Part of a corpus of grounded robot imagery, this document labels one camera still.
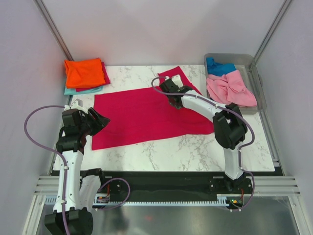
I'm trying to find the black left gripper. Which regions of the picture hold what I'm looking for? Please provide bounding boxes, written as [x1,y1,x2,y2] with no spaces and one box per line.
[78,107,110,137]

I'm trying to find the magenta red t shirt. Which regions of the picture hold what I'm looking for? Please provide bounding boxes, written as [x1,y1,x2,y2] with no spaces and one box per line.
[91,75,214,150]

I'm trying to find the light pink t shirt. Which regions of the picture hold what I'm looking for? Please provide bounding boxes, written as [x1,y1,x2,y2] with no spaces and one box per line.
[206,70,257,107]

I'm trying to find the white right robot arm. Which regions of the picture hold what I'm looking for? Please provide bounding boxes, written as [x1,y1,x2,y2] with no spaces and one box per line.
[159,79,247,193]

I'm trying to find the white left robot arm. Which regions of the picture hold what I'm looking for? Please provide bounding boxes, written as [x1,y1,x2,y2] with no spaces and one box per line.
[44,108,110,235]

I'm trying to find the folded teal t shirt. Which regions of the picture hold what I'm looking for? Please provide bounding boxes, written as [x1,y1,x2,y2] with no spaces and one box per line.
[64,86,103,95]

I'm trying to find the folded magenta t shirt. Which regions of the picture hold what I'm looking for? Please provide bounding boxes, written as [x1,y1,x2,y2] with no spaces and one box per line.
[75,62,111,93]

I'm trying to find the blue t shirt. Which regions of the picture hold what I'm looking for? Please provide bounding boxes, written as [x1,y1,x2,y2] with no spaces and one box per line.
[206,57,236,76]

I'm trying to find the folded orange t shirt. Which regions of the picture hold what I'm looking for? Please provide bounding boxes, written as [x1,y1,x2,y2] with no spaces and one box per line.
[64,58,105,89]

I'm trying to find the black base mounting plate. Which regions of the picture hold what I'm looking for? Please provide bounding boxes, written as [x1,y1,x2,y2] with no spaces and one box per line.
[79,169,253,202]

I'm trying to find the grey plastic bin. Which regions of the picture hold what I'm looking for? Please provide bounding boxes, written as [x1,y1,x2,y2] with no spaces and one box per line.
[204,53,267,114]

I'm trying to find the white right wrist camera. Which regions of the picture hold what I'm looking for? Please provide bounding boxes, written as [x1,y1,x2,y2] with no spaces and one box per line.
[165,75,183,87]

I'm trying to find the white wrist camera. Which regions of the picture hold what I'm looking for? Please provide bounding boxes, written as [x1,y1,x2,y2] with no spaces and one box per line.
[165,75,183,87]
[70,99,85,111]

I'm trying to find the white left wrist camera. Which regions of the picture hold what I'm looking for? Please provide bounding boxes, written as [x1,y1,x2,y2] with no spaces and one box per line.
[70,99,85,111]

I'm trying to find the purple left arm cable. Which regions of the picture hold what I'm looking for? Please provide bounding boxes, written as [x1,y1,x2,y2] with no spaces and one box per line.
[24,105,131,235]

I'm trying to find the white slotted cable duct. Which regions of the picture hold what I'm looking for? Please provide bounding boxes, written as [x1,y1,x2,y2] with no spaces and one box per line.
[44,194,245,206]

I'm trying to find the left aluminium corner post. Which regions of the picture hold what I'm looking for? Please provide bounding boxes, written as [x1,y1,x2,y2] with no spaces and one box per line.
[33,0,73,60]

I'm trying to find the aluminium corner post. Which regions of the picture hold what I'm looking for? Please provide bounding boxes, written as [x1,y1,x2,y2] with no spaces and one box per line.
[254,0,293,64]
[33,0,73,60]

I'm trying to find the aluminium frame rail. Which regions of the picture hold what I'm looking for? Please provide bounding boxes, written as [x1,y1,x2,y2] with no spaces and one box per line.
[34,176,301,196]

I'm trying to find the right aluminium corner post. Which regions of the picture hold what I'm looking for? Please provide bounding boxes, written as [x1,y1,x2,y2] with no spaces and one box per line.
[254,0,293,64]

